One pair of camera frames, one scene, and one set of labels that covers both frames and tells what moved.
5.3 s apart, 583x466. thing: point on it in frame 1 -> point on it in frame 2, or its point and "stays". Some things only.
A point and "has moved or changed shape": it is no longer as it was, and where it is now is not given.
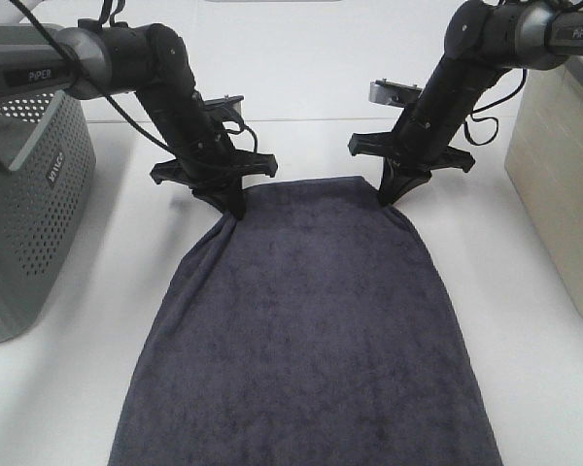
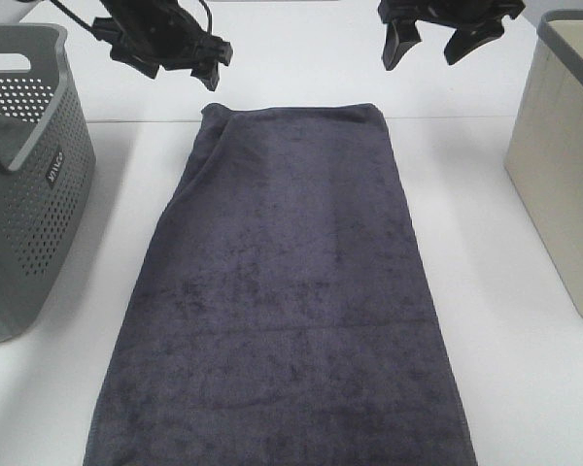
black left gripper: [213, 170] -> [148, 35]
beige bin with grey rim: [554, 157] stays
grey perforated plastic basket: [38, 211] stays
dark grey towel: [318, 330] has moved or changed shape
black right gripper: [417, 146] -> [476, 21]
